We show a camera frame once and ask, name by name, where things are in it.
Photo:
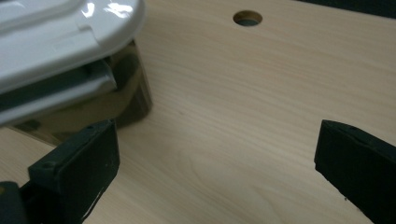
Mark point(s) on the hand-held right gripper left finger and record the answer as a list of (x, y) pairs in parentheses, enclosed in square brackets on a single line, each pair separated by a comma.
[(81, 174)]

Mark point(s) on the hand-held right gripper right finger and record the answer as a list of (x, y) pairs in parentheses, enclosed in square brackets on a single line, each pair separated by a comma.
[(361, 168)]

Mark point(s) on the clear grey plastic storage box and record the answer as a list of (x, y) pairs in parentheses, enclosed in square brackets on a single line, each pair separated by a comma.
[(93, 105)]

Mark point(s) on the white plastic box lid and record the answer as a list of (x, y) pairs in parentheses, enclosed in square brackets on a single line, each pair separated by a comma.
[(62, 40)]

